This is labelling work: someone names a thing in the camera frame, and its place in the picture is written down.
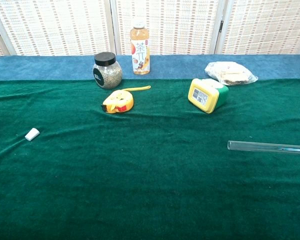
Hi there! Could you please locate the clear glass test tube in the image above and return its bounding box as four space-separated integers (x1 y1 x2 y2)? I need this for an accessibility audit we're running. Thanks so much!
227 140 300 157

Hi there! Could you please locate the small white cap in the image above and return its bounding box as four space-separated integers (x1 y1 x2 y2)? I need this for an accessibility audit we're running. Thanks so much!
24 127 41 142

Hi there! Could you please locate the yellow cartoon tape measure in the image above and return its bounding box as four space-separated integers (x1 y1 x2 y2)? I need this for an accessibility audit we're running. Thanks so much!
100 85 152 115

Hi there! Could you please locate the green velvet cloth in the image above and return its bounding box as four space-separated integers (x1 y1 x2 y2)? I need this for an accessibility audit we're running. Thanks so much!
0 78 300 240

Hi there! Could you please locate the yellow green plastic container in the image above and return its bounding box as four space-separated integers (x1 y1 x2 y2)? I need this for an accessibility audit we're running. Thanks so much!
187 78 230 114

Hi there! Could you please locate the glass jar black lid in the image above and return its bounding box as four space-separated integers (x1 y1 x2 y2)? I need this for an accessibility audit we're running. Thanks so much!
92 52 123 90

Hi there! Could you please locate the tea drink bottle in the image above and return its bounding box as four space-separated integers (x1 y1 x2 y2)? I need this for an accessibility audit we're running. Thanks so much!
129 17 151 76

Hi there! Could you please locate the clear bag of biscuits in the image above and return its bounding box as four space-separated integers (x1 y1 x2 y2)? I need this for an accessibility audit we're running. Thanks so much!
204 61 259 86

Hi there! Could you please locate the blue table cloth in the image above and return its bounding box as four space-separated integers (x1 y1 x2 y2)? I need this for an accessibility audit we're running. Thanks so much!
0 54 300 81

